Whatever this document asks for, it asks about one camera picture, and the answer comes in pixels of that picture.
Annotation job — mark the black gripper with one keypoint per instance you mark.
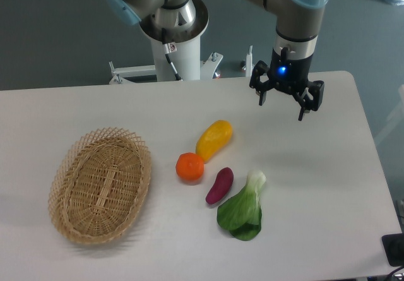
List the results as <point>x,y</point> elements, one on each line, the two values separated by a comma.
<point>291,77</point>

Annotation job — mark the yellow mango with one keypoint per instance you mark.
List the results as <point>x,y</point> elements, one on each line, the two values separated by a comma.
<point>213,139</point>

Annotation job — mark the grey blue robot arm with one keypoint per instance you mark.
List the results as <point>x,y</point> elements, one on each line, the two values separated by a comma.
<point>298,22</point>

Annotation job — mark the purple sweet potato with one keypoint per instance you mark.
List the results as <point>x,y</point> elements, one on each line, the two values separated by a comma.
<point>221,186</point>

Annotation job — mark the orange tangerine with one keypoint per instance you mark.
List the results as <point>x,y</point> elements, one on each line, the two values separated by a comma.
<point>190,167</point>

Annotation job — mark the green bok choy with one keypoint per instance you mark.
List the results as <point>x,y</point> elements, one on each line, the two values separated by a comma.
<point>241,214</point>

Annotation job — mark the black device at edge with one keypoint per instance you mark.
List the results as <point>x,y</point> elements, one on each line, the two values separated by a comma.
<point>393,248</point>

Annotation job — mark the woven wicker basket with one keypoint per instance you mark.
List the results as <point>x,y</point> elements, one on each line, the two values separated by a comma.
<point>100,186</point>

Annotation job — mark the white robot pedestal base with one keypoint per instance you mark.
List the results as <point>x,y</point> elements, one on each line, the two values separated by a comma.
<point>174,35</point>

